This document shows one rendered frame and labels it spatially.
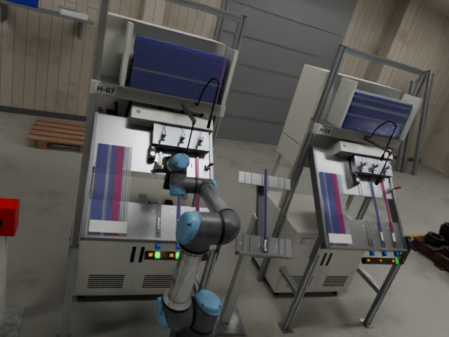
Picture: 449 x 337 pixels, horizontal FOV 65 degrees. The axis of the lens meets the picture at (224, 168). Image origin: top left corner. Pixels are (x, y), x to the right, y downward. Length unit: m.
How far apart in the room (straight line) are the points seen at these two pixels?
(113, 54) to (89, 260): 1.22
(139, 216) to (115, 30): 1.04
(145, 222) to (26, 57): 4.11
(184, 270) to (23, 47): 4.72
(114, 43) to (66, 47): 3.49
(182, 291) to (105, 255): 1.00
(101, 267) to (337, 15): 6.01
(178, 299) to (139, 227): 0.59
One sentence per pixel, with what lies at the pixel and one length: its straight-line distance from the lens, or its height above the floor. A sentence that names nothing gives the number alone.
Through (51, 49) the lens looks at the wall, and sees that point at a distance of 5.66.
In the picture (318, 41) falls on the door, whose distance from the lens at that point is 7.02.
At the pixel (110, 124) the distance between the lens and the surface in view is 2.12.
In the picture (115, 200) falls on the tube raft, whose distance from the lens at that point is 1.94.
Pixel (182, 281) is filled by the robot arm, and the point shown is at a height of 0.92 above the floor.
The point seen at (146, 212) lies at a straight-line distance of 1.95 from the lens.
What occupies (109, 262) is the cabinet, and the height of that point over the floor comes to 0.33.
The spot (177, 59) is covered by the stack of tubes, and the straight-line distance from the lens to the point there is 2.05.
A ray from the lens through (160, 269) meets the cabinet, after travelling 2.46.
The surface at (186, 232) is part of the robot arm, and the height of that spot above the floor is 1.15.
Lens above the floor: 1.79
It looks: 21 degrees down
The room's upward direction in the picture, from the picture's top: 16 degrees clockwise
